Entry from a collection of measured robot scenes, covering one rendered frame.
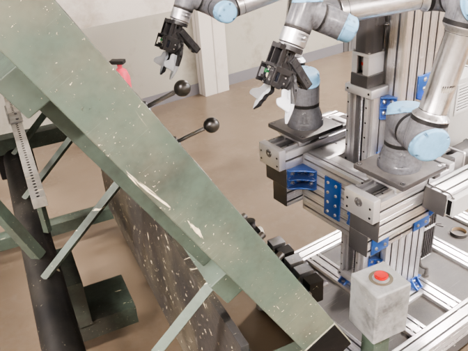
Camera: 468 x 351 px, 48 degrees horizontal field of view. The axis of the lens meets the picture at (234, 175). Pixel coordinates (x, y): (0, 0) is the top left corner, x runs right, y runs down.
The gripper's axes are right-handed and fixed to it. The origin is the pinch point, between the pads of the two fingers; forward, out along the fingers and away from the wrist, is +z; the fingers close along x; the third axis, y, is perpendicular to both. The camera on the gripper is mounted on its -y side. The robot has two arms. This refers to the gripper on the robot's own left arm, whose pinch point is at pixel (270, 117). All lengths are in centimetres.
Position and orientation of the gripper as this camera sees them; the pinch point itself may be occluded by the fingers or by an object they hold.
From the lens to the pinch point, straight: 149.1
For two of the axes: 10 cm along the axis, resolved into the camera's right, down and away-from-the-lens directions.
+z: -3.3, 9.2, 2.1
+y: -7.7, -1.4, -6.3
